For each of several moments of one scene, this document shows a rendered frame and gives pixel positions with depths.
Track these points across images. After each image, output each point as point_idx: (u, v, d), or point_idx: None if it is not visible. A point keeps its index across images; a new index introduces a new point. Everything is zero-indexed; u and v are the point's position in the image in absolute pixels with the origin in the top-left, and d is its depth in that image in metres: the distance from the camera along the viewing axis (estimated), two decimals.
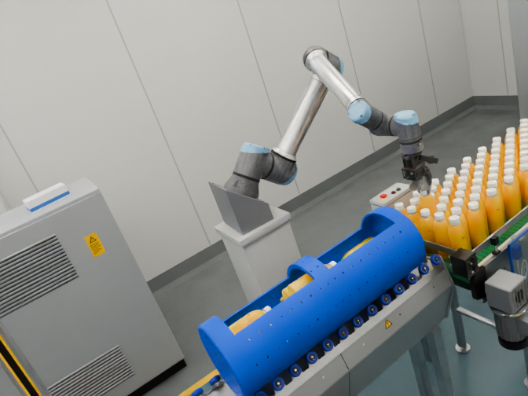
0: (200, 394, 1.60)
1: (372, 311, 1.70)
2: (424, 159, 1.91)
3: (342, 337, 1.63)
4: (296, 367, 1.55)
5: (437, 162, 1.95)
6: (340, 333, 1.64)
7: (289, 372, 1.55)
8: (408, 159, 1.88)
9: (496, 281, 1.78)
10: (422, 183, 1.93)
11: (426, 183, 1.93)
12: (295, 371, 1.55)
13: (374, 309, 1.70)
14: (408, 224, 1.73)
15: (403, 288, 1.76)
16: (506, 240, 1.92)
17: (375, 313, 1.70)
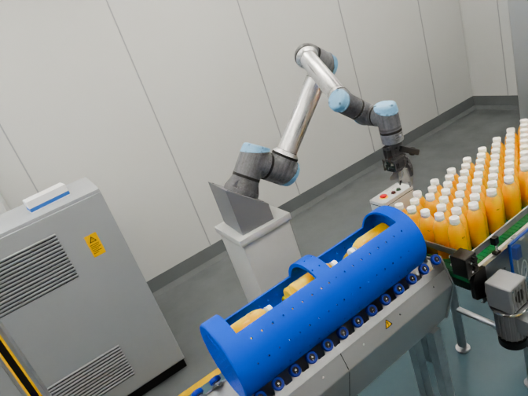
0: (200, 394, 1.60)
1: (371, 311, 1.70)
2: (405, 150, 1.89)
3: (340, 336, 1.63)
4: (297, 368, 1.55)
5: (418, 153, 1.93)
6: (340, 332, 1.64)
7: (289, 369, 1.55)
8: (388, 151, 1.86)
9: (496, 281, 1.78)
10: (403, 174, 1.91)
11: (407, 174, 1.91)
12: (295, 370, 1.55)
13: (374, 310, 1.70)
14: (409, 223, 1.73)
15: (403, 290, 1.76)
16: (506, 240, 1.92)
17: (375, 313, 1.69)
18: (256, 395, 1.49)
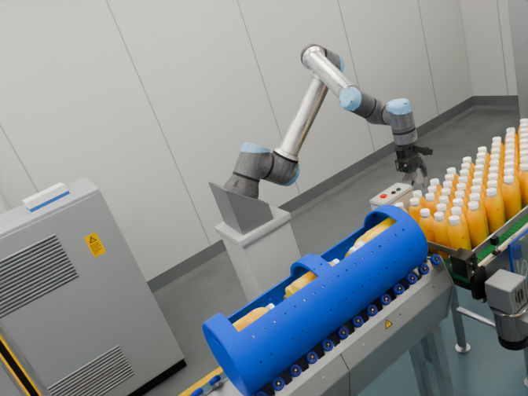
0: (200, 394, 1.60)
1: (371, 310, 1.70)
2: (418, 150, 1.83)
3: (339, 335, 1.63)
4: (298, 368, 1.55)
5: (431, 153, 1.87)
6: (340, 331, 1.64)
7: (289, 367, 1.55)
8: (401, 150, 1.79)
9: (496, 281, 1.78)
10: (416, 175, 1.84)
11: (421, 175, 1.84)
12: (295, 370, 1.55)
13: (373, 311, 1.70)
14: (411, 221, 1.73)
15: (402, 291, 1.76)
16: (506, 240, 1.92)
17: (373, 314, 1.69)
18: (257, 394, 1.49)
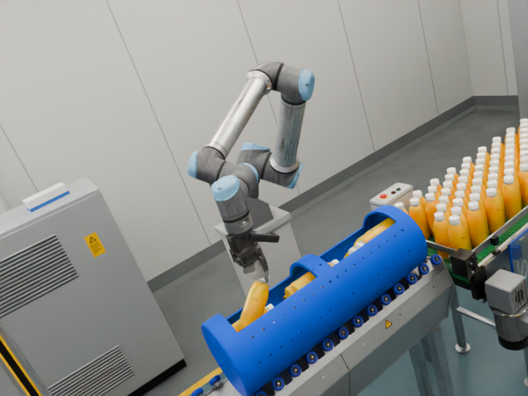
0: (200, 394, 1.60)
1: (371, 310, 1.70)
2: (257, 239, 1.46)
3: (339, 335, 1.63)
4: (298, 368, 1.55)
5: (277, 240, 1.50)
6: (340, 331, 1.64)
7: (289, 368, 1.55)
8: (231, 241, 1.43)
9: (496, 281, 1.78)
10: (254, 269, 1.48)
11: (261, 269, 1.48)
12: (295, 370, 1.55)
13: (374, 311, 1.70)
14: (410, 222, 1.73)
15: (403, 291, 1.76)
16: (506, 240, 1.92)
17: (374, 314, 1.69)
18: (257, 394, 1.49)
